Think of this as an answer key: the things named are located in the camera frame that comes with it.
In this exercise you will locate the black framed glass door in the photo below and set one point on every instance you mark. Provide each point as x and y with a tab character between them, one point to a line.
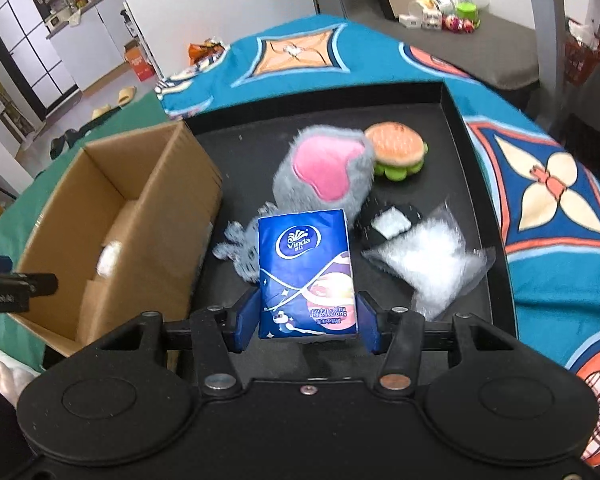
25	45

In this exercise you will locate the grey bench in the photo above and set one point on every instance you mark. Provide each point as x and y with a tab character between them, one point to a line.
500	55

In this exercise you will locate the black dotted cloth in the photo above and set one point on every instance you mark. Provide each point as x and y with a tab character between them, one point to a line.
410	210

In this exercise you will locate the orange cardboard box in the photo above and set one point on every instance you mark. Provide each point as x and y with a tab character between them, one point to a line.
139	62

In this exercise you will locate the white cabinet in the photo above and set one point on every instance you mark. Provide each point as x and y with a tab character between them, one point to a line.
90	45

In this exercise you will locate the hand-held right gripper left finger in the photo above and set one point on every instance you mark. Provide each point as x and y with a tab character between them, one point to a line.
245	322

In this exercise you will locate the grey and pink plush toy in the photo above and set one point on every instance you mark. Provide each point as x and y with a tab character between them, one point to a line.
325	165

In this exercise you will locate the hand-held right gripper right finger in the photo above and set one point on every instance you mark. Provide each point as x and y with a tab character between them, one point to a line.
370	327

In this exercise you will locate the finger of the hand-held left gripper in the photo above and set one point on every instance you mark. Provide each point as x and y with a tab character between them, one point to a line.
25	287

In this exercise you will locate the green cup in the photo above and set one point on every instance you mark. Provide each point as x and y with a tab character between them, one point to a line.
467	11

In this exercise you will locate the burger plush toy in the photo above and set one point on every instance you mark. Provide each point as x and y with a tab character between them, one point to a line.
395	145

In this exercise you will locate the red basket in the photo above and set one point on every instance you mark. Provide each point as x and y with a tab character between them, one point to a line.
585	62

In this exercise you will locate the blue printed blanket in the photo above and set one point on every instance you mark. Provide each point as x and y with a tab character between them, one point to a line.
370	60

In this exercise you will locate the black slipper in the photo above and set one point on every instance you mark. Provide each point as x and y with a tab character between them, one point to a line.
57	147
75	136

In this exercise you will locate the white bedding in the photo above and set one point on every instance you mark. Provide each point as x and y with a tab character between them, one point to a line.
2	370

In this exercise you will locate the grey table leg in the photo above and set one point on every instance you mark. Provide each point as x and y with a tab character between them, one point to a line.
542	20

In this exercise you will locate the small white box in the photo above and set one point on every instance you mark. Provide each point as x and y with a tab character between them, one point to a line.
415	21

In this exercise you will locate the white plastic jar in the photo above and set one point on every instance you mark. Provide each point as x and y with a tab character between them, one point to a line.
452	1

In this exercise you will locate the clear plastic bag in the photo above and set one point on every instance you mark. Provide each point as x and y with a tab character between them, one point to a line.
430	260

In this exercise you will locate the white microwave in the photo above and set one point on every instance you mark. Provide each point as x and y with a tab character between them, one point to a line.
54	22

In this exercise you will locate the black tray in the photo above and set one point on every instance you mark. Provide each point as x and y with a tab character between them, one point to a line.
250	135

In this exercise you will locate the orange bag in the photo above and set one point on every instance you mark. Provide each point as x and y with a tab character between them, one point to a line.
206	51

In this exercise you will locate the yellow slipper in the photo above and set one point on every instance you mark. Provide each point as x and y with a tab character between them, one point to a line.
101	111
126	95

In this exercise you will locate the clear plastic jar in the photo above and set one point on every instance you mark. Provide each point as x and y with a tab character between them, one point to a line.
422	7

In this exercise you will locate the blue tissue pack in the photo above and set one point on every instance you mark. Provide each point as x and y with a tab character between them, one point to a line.
300	270

